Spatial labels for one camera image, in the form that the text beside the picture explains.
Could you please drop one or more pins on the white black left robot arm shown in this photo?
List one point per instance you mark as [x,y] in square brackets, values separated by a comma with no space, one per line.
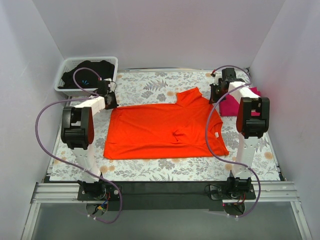
[77,131]

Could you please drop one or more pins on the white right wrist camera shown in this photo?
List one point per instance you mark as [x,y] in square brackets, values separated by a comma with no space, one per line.
[217,77]

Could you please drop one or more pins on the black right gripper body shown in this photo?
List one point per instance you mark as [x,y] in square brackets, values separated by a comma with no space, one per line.
[215,93]

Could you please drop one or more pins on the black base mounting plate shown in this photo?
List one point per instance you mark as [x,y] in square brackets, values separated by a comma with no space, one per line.
[164,195]

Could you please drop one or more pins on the white plastic laundry basket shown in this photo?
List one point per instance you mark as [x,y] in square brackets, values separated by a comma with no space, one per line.
[71,63]

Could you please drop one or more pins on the aluminium frame rail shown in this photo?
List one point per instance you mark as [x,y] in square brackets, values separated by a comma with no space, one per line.
[271,191]

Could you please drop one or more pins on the black t shirt in basket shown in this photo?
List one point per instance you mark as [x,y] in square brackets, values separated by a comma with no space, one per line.
[86,79]

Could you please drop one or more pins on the folded magenta t shirt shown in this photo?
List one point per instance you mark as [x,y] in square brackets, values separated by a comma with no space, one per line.
[229,107]

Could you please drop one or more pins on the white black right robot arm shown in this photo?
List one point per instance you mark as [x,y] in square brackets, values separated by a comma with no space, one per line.
[252,122]

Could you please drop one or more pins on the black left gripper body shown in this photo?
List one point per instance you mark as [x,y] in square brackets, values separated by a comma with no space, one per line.
[111,100]

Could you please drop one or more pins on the orange t shirt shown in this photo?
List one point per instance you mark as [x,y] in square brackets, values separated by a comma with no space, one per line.
[187,128]

